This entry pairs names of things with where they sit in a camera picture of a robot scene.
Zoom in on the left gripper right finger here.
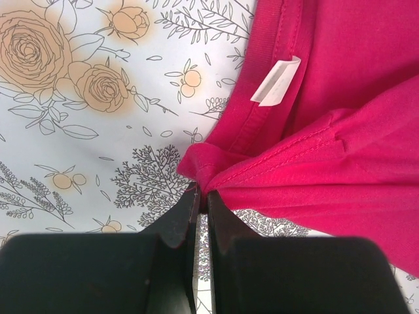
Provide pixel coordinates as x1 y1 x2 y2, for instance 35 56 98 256
208 192 409 313

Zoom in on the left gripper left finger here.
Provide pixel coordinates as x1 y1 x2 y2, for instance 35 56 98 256
1 184 200 313

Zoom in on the magenta t shirt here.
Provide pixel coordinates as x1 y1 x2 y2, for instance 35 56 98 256
178 1 418 275

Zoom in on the floral patterned table mat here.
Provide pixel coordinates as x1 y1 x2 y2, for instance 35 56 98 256
1 1 418 313

